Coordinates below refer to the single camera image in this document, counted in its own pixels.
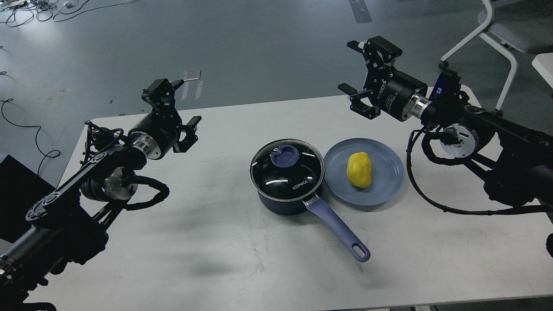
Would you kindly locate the dark blue saucepan purple handle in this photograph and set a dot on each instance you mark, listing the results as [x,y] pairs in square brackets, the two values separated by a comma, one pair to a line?
[316,205]

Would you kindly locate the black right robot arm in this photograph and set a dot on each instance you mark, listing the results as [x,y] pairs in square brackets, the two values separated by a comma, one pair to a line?
[513,161]

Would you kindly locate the black box left edge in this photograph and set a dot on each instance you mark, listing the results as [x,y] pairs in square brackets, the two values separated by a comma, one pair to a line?
[20,189]

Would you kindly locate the white frame grey chair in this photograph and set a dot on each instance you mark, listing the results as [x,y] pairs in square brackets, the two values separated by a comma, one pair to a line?
[525,26]

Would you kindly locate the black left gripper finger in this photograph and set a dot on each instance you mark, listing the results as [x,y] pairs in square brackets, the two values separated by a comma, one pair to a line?
[161,93]
[186,135]

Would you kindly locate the white table corner right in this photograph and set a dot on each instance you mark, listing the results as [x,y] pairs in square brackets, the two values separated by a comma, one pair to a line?
[543,64]

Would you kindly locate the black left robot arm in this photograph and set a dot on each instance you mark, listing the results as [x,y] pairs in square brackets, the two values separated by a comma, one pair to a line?
[69,225]

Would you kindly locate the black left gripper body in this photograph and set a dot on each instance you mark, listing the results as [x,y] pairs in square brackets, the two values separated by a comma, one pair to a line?
[157,132]

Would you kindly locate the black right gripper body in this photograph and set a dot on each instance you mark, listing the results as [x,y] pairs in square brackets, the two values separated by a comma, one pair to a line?
[391,91]

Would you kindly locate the glass lid blue knob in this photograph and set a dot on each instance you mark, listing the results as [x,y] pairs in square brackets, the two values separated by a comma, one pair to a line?
[287,170]

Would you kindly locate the blue plate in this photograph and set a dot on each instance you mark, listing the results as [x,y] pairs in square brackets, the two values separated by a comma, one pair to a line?
[387,172]

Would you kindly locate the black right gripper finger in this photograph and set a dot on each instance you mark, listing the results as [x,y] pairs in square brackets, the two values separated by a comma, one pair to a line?
[377,52]
[361,101]

